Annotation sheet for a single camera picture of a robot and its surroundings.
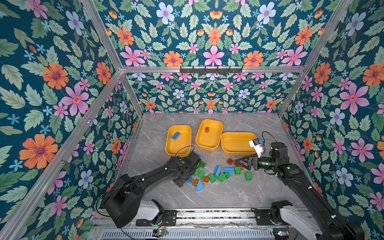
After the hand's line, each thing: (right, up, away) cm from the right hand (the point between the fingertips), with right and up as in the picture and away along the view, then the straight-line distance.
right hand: (240, 159), depth 75 cm
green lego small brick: (-8, -13, +11) cm, 18 cm away
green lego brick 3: (-14, -13, +10) cm, 21 cm away
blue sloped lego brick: (-21, -17, +8) cm, 28 cm away
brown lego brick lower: (-17, -14, +10) cm, 24 cm away
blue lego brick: (-26, -14, +10) cm, 31 cm away
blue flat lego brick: (-3, -9, +14) cm, 17 cm away
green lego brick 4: (-20, -11, +13) cm, 27 cm away
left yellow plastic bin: (-41, +3, +26) cm, 48 cm away
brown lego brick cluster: (-2, -5, +18) cm, 18 cm away
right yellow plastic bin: (+5, +5, +29) cm, 30 cm away
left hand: (-25, -10, +8) cm, 28 cm away
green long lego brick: (-19, -7, +17) cm, 27 cm away
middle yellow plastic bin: (-15, +7, +26) cm, 31 cm away
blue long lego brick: (-38, +10, +30) cm, 49 cm away
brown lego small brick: (-16, +15, +33) cm, 40 cm away
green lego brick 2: (+2, -9, +12) cm, 15 cm away
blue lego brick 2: (-10, -9, +13) cm, 19 cm away
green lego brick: (+8, -12, +12) cm, 19 cm away
